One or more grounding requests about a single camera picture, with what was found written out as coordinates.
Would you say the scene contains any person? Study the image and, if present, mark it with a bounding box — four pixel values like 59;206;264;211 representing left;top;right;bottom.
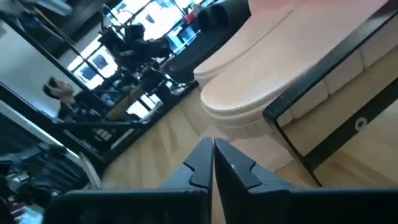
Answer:
42;76;104;123

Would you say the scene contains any black slide sandal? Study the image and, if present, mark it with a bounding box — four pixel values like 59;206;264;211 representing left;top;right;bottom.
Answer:
161;0;252;84
196;4;215;30

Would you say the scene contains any wooden shelf with black frame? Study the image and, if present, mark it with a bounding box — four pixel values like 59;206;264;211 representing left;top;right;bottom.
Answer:
262;8;398;188

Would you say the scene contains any black aluminium table frame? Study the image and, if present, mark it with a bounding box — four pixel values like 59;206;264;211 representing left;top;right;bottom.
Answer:
55;79;201;166

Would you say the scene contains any pink slide sandal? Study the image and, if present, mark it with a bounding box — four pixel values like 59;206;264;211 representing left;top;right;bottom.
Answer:
192;0;295;90
200;0;398;139

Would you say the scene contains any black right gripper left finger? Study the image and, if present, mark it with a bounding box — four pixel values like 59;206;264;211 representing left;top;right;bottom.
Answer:
159;137;215;191

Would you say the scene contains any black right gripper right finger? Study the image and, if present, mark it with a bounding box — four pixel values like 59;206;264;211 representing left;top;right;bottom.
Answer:
213;138;298;224

